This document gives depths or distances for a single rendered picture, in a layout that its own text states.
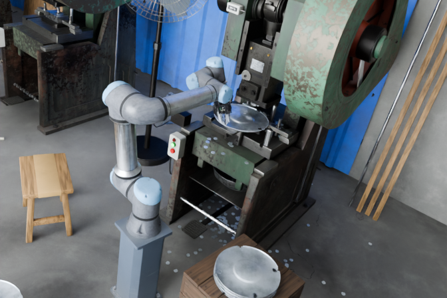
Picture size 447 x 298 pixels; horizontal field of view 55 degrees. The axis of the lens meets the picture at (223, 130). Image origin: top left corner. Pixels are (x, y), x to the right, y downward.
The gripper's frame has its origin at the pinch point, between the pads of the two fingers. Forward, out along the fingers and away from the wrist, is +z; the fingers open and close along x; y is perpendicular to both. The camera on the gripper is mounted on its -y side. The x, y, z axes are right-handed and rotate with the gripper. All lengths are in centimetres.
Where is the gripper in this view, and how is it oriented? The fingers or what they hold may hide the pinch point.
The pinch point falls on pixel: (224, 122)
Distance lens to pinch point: 215.7
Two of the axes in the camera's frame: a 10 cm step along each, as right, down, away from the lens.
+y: 1.8, 5.2, -8.3
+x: 9.7, -2.2, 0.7
